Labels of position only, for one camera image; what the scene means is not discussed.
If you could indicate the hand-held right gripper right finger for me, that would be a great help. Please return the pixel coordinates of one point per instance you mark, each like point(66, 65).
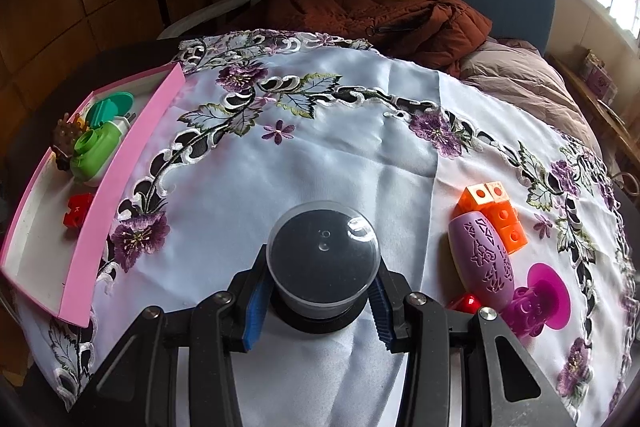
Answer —
point(382, 314)

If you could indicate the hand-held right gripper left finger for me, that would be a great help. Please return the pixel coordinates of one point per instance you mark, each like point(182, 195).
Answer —
point(257, 307)

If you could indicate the clear cylinder container black base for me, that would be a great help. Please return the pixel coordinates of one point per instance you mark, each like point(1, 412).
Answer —
point(322, 257)

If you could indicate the red shiny capsule toy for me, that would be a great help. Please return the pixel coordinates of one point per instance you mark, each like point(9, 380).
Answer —
point(467, 303)

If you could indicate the purple patterned egg toy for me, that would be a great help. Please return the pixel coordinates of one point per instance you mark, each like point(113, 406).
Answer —
point(482, 257)

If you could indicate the orange linked toy cubes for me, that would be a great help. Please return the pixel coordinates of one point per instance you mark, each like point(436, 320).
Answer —
point(500, 217)

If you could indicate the magenta suction toy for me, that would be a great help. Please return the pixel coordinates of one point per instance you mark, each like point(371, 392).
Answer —
point(545, 292)

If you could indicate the pink shallow cardboard box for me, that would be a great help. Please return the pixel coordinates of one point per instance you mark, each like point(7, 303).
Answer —
point(130, 167)

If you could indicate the red puzzle piece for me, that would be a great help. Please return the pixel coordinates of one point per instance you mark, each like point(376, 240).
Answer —
point(77, 209)

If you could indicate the green round toy white base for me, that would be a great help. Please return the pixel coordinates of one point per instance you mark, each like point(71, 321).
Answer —
point(95, 152)

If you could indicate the teal green toy cup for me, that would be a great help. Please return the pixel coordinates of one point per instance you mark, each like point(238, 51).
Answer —
point(107, 107)

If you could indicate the brown spiky toy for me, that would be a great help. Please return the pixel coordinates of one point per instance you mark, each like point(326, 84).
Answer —
point(67, 142)

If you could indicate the white floral embroidered tablecloth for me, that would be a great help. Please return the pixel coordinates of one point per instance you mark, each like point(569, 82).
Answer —
point(350, 147)

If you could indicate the beige pink quilt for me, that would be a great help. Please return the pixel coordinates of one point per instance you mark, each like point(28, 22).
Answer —
point(530, 92)

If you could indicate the brown quilted jacket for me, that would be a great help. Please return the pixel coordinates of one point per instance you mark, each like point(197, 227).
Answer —
point(350, 22)

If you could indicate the wooden side shelf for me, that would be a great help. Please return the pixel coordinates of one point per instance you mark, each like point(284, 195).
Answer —
point(610, 127)

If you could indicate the white chair armrest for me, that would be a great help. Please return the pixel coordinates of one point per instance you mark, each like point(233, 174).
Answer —
point(205, 14)

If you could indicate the small pink patterned box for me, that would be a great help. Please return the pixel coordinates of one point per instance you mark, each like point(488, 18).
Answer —
point(597, 77)

